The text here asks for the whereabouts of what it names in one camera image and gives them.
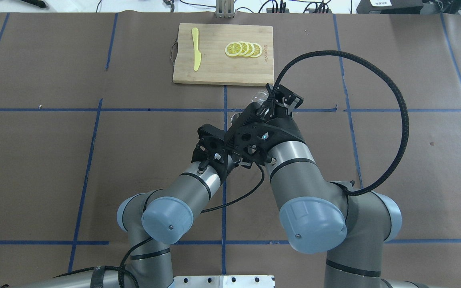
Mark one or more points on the yellow plastic knife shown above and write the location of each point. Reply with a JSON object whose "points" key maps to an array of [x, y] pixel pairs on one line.
{"points": [[197, 53]]}

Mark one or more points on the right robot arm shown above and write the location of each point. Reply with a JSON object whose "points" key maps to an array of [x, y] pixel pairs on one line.
{"points": [[320, 216]]}

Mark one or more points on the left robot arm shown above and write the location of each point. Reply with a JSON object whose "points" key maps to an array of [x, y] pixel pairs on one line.
{"points": [[155, 220]]}

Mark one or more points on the lemon slice two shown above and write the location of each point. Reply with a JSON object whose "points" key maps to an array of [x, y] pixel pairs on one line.
{"points": [[246, 48]]}

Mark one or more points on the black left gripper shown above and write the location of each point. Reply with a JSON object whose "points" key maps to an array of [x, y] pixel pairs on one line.
{"points": [[226, 169]]}

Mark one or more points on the lemon slice one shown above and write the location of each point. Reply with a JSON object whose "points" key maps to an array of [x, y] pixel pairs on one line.
{"points": [[233, 49]]}

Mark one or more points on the bamboo cutting board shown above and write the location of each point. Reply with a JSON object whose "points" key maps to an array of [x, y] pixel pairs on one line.
{"points": [[218, 68]]}

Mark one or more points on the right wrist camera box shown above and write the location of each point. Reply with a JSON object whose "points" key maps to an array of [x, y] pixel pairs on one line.
{"points": [[283, 104]]}

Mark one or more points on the lemon slice four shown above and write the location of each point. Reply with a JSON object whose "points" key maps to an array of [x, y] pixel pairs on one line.
{"points": [[258, 50]]}

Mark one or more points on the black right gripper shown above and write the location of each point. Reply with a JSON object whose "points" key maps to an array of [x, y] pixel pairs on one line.
{"points": [[290, 130]]}

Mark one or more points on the aluminium frame post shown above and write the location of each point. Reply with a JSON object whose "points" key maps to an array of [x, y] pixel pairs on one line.
{"points": [[225, 8]]}

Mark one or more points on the lemon slice three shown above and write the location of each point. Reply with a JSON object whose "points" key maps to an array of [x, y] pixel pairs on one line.
{"points": [[251, 49]]}

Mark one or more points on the small clear glass cup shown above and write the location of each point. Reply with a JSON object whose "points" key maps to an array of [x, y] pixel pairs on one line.
{"points": [[258, 99]]}

